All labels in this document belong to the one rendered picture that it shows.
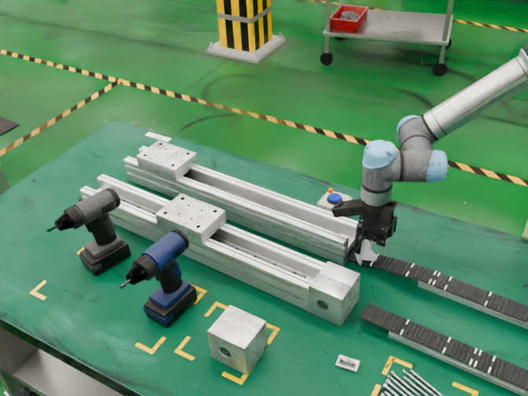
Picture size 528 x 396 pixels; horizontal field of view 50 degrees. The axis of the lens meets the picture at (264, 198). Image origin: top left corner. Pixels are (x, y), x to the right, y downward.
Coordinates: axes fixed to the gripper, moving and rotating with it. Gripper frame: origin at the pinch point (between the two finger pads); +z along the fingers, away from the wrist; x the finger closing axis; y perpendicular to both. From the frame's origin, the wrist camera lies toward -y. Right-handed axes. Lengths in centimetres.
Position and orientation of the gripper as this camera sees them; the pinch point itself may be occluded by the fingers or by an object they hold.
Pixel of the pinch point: (362, 254)
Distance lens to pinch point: 158.3
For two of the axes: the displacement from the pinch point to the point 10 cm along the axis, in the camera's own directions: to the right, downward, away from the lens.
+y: 8.4, 3.0, -4.5
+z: 0.4, 7.9, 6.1
